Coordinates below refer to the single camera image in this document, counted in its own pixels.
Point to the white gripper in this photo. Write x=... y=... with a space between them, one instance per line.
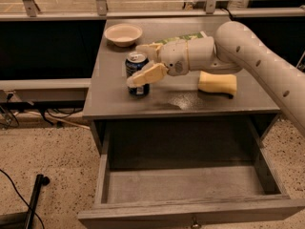
x=173 y=59

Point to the blue pepsi can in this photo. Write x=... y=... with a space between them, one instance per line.
x=135 y=61

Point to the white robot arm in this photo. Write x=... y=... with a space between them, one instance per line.
x=233 y=47

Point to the grey cabinet counter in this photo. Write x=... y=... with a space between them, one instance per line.
x=174 y=114

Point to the open grey top drawer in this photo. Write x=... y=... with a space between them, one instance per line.
x=158 y=173

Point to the beige round bowl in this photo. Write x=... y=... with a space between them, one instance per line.
x=123 y=35

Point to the green chip bag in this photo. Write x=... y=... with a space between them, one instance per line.
x=190 y=36

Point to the yellow sponge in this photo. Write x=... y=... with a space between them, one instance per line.
x=218 y=83

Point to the grey metal railing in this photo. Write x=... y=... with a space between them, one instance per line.
x=18 y=10

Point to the black chair leg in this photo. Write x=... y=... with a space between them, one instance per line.
x=24 y=220

